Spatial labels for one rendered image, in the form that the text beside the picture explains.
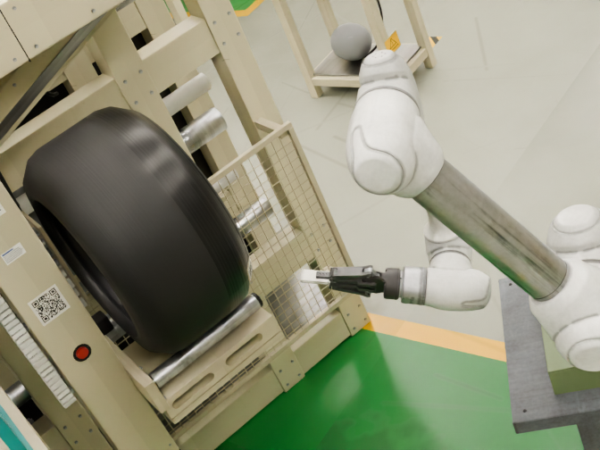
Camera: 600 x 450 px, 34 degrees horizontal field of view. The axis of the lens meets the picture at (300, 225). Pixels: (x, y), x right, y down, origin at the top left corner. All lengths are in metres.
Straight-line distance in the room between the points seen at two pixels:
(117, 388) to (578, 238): 1.16
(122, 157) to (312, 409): 1.55
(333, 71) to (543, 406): 3.09
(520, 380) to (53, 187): 1.18
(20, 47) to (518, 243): 1.23
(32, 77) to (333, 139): 2.48
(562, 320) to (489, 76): 2.92
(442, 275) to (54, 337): 0.92
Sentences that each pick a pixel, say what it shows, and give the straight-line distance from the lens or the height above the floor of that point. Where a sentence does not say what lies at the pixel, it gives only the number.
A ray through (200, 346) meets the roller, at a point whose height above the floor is 0.91.
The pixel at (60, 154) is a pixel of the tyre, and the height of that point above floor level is 1.49.
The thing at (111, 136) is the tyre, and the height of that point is 1.48.
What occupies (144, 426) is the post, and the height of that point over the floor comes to 0.76.
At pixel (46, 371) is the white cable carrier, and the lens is 2.39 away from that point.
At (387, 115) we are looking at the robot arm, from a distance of 1.82.
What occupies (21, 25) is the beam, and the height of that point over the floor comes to 1.72.
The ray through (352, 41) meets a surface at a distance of 5.00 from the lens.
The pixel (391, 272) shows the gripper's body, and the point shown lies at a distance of 2.30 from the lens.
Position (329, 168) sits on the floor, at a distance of 4.60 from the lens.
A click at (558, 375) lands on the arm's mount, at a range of 2.30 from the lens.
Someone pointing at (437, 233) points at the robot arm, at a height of 0.96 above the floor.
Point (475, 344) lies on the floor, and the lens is 3.45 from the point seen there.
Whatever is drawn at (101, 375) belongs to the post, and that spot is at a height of 0.97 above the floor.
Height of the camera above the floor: 2.39
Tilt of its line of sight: 34 degrees down
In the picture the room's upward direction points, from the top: 25 degrees counter-clockwise
